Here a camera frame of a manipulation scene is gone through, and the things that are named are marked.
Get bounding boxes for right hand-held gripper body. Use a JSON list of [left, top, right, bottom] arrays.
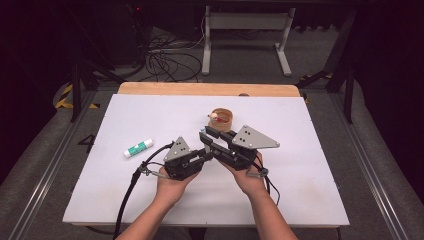
[[213, 125, 280, 171]]

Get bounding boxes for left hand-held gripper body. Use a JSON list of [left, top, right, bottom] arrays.
[[163, 136, 204, 181]]

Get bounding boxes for wooden pen holder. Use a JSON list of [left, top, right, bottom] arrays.
[[207, 107, 234, 133]]

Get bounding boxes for green white glue stick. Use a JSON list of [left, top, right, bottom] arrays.
[[123, 138, 155, 159]]

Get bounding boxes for person's left hand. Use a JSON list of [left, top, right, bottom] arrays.
[[155, 167, 201, 208]]

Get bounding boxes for person's right hand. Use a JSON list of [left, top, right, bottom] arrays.
[[221, 151, 268, 198]]

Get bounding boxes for white board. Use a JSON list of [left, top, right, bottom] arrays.
[[62, 93, 350, 228]]

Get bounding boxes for black metal stand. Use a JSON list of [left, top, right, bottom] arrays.
[[296, 9, 358, 125], [64, 3, 126, 123]]

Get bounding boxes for black cabinet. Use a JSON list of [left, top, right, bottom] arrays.
[[99, 3, 151, 67]]

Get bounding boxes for yellow black hazard tape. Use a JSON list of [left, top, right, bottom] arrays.
[[55, 83, 100, 110]]

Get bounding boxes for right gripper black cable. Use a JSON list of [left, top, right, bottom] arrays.
[[248, 153, 282, 207]]

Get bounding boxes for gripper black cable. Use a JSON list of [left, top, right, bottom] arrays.
[[248, 153, 282, 207], [112, 141, 176, 240]]

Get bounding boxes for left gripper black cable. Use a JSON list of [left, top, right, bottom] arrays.
[[112, 141, 176, 240]]

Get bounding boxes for tangle of floor cables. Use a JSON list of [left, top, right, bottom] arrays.
[[139, 19, 203, 83]]

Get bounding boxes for white metal stand frame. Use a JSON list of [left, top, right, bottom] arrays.
[[201, 5, 297, 78]]

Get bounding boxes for grey metal floor rail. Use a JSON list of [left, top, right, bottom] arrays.
[[7, 89, 98, 240], [328, 93, 410, 240]]

